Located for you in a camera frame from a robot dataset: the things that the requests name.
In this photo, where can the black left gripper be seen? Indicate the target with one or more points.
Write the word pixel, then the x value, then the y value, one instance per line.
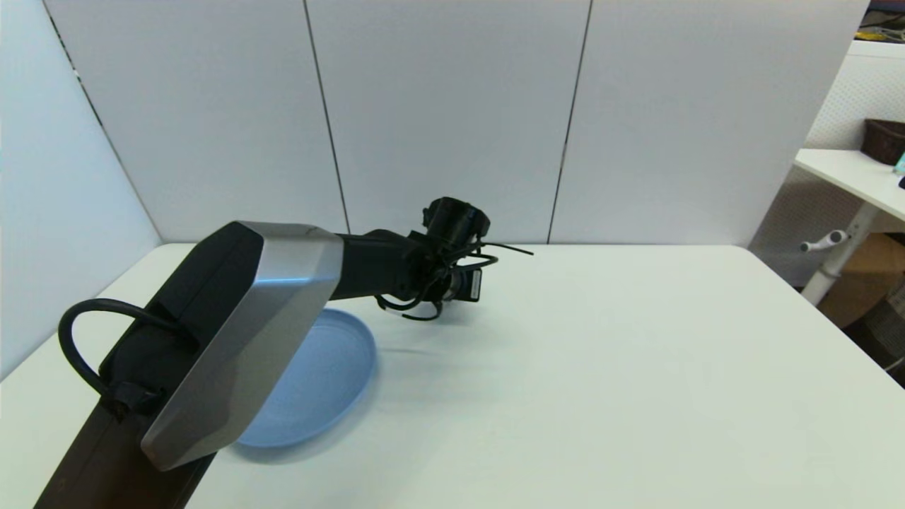
pixel 431 272

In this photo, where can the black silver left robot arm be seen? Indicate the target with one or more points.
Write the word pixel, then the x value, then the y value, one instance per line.
pixel 240 332

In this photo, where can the blue round plate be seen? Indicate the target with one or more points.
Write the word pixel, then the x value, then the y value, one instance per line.
pixel 322 385

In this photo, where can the white side table leg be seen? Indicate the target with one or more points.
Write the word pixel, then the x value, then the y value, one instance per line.
pixel 839 260

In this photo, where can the brown cardboard box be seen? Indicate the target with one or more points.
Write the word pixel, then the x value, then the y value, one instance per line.
pixel 860 281

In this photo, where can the white side table top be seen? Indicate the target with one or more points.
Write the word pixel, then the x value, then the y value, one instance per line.
pixel 852 175

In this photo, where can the dark mesh bin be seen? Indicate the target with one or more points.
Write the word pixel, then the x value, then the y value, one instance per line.
pixel 885 338

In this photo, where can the white pegboard panel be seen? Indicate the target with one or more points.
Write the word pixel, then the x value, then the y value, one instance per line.
pixel 859 92

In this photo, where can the dark brown basket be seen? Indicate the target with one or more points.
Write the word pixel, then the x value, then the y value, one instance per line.
pixel 882 141

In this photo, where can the small teal item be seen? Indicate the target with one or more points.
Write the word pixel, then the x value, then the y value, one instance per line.
pixel 901 163

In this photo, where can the yellow and green shelf clutter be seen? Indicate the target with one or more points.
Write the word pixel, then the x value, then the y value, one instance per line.
pixel 882 27

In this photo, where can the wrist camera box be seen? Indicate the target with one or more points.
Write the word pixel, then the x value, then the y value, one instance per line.
pixel 471 285

